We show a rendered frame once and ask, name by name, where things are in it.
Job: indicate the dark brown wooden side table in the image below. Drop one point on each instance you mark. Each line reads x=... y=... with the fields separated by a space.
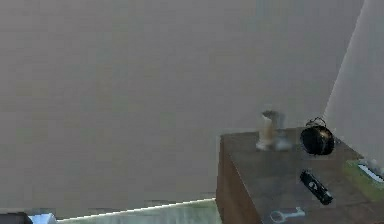
x=273 y=180

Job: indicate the pale green bed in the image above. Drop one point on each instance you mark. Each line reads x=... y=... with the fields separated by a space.
x=150 y=215

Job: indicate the black round alarm clock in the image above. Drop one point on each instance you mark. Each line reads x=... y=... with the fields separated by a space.
x=316 y=139

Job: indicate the silver key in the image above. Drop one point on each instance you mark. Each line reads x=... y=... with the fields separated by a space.
x=286 y=215

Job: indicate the black remote control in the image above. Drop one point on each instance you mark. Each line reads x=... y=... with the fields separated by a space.
x=315 y=186

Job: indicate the pale blue pillow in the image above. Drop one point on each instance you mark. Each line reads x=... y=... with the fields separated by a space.
x=42 y=219

